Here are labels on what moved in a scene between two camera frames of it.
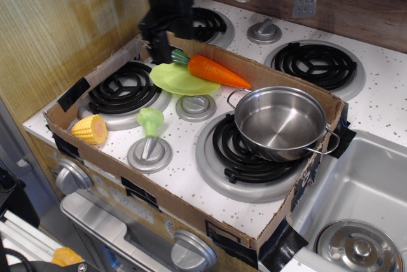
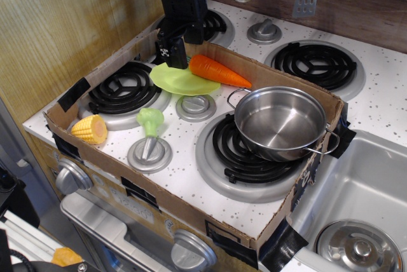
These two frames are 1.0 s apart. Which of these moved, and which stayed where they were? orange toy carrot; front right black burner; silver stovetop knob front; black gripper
Moved: black gripper
Stayed: orange toy carrot; front right black burner; silver stovetop knob front
